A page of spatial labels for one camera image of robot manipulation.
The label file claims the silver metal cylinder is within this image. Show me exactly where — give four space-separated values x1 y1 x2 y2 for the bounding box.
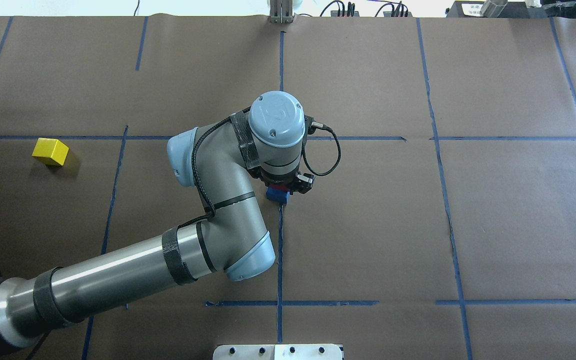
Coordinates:
480 0 509 19

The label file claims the red wooden block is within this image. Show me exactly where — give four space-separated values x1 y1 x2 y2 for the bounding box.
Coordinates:
268 184 290 193

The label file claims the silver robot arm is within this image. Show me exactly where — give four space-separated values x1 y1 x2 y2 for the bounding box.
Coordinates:
0 90 329 356

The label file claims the aluminium frame post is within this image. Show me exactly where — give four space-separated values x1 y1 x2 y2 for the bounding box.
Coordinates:
267 0 295 24

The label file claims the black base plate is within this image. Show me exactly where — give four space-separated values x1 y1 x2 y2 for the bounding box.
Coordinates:
445 0 548 19

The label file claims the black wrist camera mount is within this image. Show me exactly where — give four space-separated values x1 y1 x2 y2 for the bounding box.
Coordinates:
304 115 327 136

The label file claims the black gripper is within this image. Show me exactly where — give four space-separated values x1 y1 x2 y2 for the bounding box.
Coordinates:
251 167 316 194

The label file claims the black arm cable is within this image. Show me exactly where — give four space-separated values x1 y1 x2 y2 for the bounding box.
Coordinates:
301 122 342 177

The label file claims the black office chair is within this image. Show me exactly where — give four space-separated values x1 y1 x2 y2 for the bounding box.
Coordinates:
539 0 576 19

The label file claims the white camera pole with base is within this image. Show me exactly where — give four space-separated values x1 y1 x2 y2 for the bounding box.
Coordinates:
212 343 345 360

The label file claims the yellow wooden block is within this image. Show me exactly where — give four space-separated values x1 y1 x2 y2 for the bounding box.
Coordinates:
31 137 70 167

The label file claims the blue wooden block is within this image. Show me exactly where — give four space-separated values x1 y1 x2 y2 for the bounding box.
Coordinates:
265 187 291 206

